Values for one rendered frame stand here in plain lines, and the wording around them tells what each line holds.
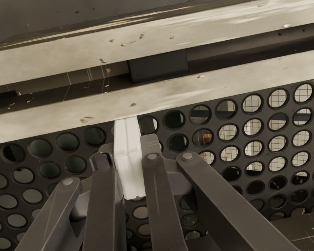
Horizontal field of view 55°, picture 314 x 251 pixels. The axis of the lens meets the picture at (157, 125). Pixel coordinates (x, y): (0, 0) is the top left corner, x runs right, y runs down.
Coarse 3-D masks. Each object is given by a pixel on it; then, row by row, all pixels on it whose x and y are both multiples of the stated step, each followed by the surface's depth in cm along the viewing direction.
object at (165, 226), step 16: (144, 160) 16; (160, 160) 16; (144, 176) 15; (160, 176) 14; (160, 192) 13; (160, 208) 12; (176, 208) 12; (160, 224) 12; (176, 224) 11; (160, 240) 11; (176, 240) 11
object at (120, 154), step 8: (120, 120) 21; (120, 128) 19; (120, 136) 18; (120, 144) 17; (120, 152) 17; (120, 160) 16; (120, 168) 17; (128, 168) 17; (120, 176) 17; (128, 176) 17; (128, 184) 17; (128, 192) 17
